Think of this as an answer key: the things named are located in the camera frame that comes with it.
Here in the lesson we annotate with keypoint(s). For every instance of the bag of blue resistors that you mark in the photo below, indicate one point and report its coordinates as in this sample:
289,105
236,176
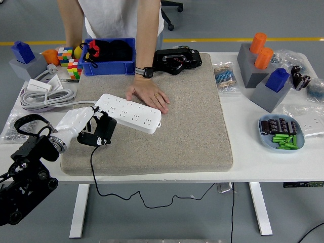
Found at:
316,88

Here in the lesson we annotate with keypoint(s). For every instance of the black table control panel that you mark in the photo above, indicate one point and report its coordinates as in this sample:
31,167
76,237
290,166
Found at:
301,184

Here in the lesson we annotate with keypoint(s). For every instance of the grey box under table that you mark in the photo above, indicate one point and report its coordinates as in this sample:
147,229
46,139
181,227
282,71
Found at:
224,187

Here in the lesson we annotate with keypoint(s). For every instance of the light blue plate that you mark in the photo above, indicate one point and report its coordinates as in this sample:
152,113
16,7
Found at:
265,141

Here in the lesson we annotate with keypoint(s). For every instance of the white power strip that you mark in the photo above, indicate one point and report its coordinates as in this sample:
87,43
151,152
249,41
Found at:
136,116

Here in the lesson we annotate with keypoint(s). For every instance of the grey square block base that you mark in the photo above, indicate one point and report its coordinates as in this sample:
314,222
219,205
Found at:
27,69
265,100

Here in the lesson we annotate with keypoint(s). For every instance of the small green cylinder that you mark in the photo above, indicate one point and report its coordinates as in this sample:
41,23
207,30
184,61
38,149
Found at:
282,144
294,140
280,136
289,139
286,147
278,139

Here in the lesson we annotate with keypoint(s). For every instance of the white wall socket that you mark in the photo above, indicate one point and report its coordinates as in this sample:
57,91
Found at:
311,126

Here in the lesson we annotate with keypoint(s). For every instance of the clear bag of small parts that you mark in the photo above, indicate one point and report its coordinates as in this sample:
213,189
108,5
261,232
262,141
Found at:
288,57

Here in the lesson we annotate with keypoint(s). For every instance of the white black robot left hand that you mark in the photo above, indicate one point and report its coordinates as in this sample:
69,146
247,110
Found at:
73,121

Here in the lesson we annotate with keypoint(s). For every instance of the blue bottle-shaped block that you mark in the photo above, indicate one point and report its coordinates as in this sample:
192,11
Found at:
277,80
22,51

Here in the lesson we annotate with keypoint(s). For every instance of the black mechanical device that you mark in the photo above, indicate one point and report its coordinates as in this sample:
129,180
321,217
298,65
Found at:
177,60

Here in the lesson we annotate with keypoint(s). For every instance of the clear bag of screws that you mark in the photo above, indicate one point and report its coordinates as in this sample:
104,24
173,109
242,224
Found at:
7,134

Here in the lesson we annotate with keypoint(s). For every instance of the person's left hand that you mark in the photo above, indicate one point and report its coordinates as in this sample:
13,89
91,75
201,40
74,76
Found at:
146,91

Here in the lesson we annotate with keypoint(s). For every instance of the person's right forearm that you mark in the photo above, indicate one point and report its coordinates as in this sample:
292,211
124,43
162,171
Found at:
72,22

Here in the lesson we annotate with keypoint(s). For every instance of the round black pouch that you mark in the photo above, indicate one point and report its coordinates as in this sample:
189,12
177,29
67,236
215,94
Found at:
121,50

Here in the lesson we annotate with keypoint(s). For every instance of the black cylindrical capacitor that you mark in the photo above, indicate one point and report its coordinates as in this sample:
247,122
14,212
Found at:
298,81
292,127
265,127
273,126
283,125
295,71
307,80

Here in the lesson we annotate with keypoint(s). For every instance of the grey-brown mat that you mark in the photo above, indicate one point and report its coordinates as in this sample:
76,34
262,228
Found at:
177,131

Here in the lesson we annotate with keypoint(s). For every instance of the yellow ball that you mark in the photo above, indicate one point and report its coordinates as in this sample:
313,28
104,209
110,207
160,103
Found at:
77,51

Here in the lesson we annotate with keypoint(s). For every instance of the clear plastic socket bag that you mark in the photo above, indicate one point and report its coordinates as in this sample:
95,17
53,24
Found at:
291,110

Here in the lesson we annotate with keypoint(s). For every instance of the black plug adapter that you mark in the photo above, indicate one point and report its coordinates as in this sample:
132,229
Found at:
109,126

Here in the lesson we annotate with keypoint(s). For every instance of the blue plastic bin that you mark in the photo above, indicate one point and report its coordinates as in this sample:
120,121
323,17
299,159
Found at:
108,68

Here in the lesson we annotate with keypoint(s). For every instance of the orange cup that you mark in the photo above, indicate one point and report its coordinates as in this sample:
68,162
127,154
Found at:
50,57

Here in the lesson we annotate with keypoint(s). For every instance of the grey two-hole block base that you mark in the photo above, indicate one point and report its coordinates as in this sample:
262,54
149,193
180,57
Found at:
245,65

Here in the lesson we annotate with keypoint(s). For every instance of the orange cylinder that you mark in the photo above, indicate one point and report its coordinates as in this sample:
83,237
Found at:
263,58
258,43

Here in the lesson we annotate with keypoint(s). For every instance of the multicolour puzzle cube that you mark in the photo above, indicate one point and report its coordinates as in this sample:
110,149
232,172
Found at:
64,57
74,69

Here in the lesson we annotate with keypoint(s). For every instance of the small dark tool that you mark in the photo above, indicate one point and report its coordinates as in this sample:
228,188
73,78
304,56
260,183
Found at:
71,81

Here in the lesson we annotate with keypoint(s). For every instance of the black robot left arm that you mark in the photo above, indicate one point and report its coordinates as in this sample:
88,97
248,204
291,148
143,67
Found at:
25,157

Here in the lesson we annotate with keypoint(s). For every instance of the small white box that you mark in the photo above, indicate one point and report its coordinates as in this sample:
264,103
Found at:
38,86

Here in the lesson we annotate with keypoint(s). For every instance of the white flat square panel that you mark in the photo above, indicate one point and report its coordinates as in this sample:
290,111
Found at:
56,82

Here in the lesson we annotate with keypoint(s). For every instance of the black pouch with red trim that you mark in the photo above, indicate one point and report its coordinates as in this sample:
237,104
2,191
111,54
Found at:
101,54

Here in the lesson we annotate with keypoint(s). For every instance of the clear bag of resistors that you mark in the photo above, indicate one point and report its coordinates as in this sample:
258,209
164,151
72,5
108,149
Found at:
225,78

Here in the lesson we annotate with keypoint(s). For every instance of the person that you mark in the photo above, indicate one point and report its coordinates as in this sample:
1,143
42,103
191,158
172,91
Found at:
114,17

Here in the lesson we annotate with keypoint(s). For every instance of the person's left forearm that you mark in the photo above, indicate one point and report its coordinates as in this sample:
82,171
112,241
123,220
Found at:
148,38

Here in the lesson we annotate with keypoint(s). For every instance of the black office chair base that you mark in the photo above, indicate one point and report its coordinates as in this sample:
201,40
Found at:
171,27

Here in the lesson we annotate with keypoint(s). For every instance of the white table leg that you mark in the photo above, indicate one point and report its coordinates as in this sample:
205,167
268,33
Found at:
260,210
79,212

